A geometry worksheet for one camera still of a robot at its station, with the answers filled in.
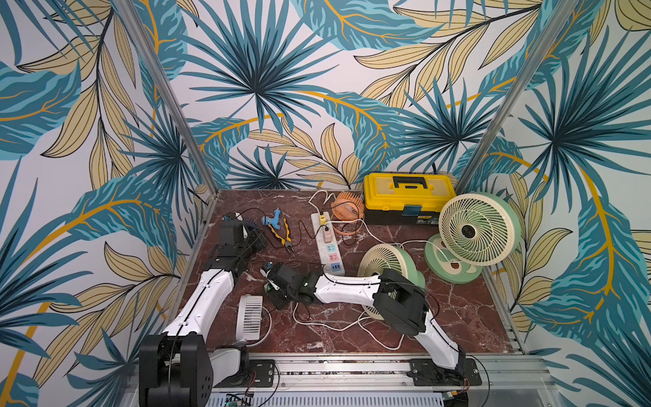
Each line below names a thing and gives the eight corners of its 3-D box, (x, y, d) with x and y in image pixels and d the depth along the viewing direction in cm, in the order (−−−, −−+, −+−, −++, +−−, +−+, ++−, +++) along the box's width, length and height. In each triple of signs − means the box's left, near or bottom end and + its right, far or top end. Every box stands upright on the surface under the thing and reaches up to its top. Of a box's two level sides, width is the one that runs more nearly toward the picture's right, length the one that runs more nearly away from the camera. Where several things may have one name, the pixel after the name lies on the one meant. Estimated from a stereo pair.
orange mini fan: (326, 227, 109) (326, 207, 98) (338, 208, 115) (340, 187, 105) (355, 240, 105) (358, 220, 94) (366, 220, 111) (370, 199, 101)
